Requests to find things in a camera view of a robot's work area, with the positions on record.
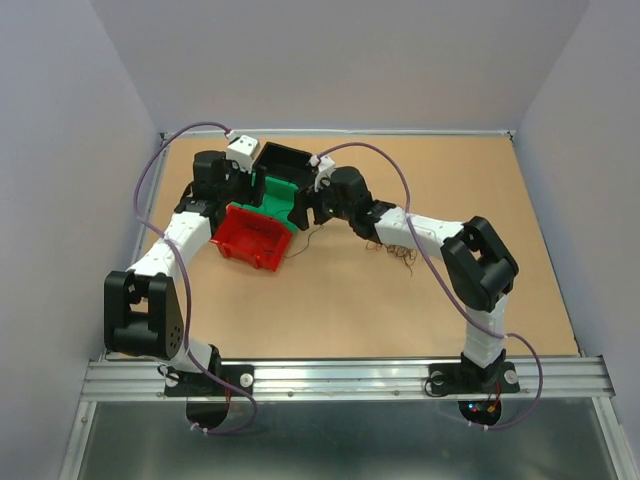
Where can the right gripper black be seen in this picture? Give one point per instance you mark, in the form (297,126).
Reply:
(304,199)

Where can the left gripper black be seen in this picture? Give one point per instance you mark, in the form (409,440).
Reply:
(250,193)

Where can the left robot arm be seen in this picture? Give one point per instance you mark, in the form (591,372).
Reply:
(143,316)

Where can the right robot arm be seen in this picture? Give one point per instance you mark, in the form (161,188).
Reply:
(481,271)

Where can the black plastic bin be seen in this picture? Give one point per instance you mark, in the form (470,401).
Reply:
(287,164)

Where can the green plastic bin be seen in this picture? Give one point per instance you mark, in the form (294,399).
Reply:
(277,202)

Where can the red plastic bin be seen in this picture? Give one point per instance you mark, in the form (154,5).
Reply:
(253,238)

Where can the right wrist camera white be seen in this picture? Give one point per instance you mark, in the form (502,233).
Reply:
(323,166)

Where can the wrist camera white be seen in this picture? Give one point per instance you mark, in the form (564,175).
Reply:
(323,166)
(242,151)

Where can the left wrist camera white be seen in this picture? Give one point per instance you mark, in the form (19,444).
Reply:
(242,151)

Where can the aluminium mounting rail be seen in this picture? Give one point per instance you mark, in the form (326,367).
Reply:
(343,380)

